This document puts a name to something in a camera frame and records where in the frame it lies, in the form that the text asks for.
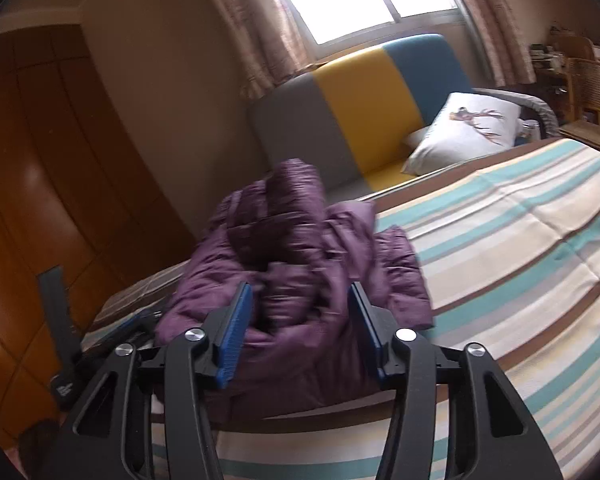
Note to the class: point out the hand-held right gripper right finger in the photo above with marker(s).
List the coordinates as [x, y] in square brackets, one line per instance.
[366, 335]

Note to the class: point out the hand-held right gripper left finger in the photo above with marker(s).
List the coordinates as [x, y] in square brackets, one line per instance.
[235, 335]

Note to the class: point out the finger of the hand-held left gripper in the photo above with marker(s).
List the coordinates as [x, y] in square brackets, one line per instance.
[125, 324]

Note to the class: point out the purple puffer jacket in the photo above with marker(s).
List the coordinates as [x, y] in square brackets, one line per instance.
[290, 240]

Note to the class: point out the wooden wardrobe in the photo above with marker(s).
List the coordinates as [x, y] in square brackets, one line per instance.
[55, 175]

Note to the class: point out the white printed pillow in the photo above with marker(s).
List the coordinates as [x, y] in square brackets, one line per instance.
[460, 135]

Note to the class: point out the grey yellow blue sofa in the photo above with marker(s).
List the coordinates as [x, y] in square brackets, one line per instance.
[360, 100]

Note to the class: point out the pink patterned curtain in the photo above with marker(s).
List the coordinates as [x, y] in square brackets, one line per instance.
[265, 25]
[495, 25]

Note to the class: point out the cluttered wooden desk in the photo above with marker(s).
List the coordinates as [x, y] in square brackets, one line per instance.
[550, 60]

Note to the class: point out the rattan chair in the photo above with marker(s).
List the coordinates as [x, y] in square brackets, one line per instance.
[597, 90]

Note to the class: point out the grey padded rail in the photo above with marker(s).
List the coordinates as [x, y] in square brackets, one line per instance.
[535, 105]

